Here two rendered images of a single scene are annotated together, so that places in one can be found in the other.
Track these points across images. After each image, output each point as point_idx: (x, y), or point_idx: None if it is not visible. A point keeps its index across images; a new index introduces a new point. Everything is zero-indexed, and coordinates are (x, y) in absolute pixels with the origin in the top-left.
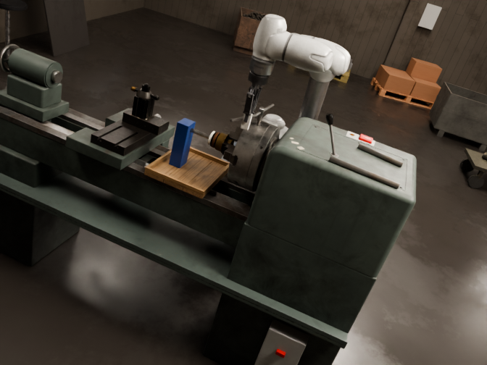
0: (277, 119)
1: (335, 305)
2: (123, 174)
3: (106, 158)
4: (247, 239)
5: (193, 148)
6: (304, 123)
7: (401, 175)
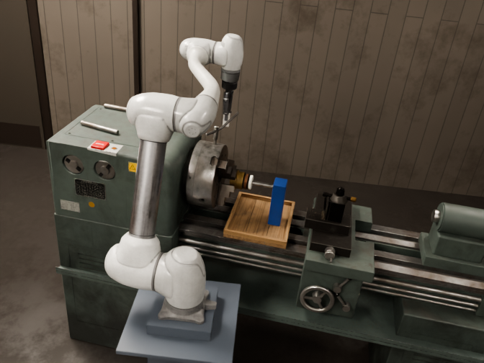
0: (179, 247)
1: None
2: None
3: None
4: None
5: (269, 237)
6: (168, 149)
7: (90, 117)
